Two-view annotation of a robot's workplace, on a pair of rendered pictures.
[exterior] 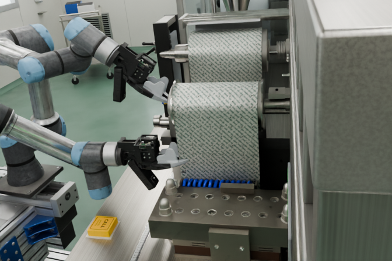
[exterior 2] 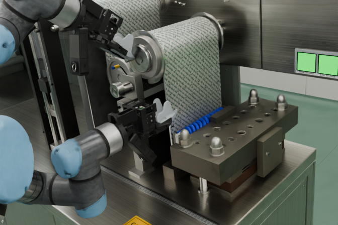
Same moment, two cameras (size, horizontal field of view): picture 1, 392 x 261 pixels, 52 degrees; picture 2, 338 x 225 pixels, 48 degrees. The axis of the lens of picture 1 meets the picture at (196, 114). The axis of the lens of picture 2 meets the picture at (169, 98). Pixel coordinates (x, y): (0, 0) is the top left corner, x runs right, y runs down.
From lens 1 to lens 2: 1.03 m
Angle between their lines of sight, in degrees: 53
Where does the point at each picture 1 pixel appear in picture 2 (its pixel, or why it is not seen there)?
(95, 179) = (99, 183)
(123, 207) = (114, 213)
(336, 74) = not seen: outside the picture
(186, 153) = (174, 103)
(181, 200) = (207, 142)
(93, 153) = (95, 145)
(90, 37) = not seen: outside the picture
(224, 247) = (270, 151)
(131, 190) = not seen: hidden behind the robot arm
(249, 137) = (214, 64)
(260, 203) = (250, 112)
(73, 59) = (21, 27)
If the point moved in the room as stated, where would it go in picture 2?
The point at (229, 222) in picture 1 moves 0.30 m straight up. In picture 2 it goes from (263, 128) to (262, 18)
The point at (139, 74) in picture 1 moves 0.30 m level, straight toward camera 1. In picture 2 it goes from (109, 29) to (232, 26)
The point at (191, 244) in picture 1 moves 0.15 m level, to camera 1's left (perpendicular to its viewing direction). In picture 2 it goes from (242, 172) to (220, 205)
